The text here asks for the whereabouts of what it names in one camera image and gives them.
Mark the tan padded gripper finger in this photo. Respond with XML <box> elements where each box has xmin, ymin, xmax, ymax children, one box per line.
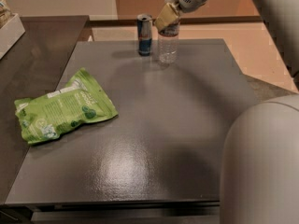
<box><xmin>154</xmin><ymin>3</ymin><xmax>179</xmax><ymax>32</ymax></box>

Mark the clear plastic water bottle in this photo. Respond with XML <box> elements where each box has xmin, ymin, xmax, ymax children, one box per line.
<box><xmin>158</xmin><ymin>0</ymin><xmax>180</xmax><ymax>64</ymax></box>

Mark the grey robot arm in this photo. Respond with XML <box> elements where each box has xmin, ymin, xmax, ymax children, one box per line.
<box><xmin>220</xmin><ymin>0</ymin><xmax>299</xmax><ymax>224</ymax></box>

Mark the blue silver redbull can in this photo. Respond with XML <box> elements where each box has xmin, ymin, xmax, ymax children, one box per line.
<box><xmin>137</xmin><ymin>14</ymin><xmax>152</xmax><ymax>56</ymax></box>

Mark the green snack bag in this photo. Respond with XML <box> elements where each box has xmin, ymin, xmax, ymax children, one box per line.
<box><xmin>14</xmin><ymin>68</ymin><xmax>118</xmax><ymax>146</ymax></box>

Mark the dark side counter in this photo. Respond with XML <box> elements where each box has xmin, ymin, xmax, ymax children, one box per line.
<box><xmin>0</xmin><ymin>15</ymin><xmax>89</xmax><ymax>205</ymax></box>

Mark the white box with items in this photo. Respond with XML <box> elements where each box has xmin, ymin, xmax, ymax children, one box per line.
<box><xmin>0</xmin><ymin>0</ymin><xmax>25</xmax><ymax>59</ymax></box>

